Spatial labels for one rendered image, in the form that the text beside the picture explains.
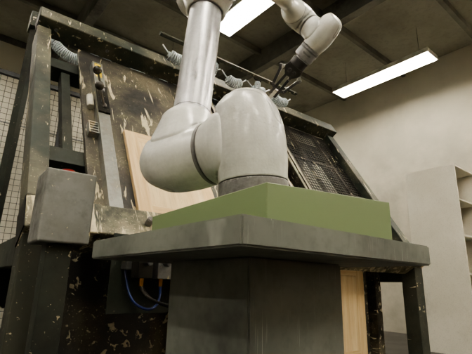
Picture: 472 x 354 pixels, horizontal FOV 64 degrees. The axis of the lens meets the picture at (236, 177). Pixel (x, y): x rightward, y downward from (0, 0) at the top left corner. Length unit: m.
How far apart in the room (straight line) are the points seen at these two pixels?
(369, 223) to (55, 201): 0.72
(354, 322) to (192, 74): 1.80
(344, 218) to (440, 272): 4.23
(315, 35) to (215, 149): 0.98
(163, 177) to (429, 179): 4.38
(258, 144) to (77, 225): 0.50
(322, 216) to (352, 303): 1.77
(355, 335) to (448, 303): 2.57
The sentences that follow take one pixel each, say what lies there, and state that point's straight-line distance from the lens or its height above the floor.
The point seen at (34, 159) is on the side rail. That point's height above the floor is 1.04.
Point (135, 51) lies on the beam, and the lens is 2.25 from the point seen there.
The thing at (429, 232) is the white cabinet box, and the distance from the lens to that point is 4.99.
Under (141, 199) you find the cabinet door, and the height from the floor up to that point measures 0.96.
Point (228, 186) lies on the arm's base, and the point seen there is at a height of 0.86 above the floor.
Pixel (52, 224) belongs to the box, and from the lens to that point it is 1.01.
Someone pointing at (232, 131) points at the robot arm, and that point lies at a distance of 0.79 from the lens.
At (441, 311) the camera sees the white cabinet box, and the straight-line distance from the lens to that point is 4.94.
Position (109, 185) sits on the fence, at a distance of 1.41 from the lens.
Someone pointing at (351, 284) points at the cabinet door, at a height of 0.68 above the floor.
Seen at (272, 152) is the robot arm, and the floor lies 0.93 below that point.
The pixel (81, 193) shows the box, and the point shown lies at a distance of 1.03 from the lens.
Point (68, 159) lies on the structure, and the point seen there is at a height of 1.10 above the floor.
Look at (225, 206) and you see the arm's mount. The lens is 0.65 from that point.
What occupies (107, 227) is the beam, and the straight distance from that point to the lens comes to 1.26.
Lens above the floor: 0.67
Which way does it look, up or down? 16 degrees up
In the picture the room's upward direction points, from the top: 1 degrees clockwise
